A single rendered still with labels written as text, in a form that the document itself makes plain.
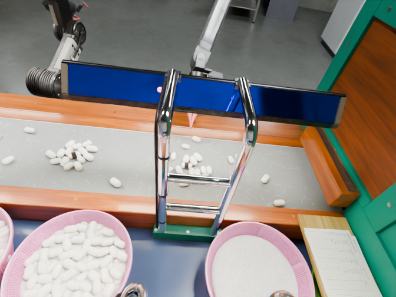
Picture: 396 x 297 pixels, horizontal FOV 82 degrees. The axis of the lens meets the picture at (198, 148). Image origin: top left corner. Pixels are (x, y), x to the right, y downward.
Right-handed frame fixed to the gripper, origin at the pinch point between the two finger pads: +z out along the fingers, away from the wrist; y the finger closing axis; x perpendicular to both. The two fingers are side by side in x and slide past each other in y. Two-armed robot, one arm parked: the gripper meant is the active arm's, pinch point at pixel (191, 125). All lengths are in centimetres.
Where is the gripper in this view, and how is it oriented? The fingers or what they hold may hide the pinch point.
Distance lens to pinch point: 84.0
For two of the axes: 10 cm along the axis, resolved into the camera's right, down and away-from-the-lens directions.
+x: -0.7, 0.8, 9.9
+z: -1.1, 9.9, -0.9
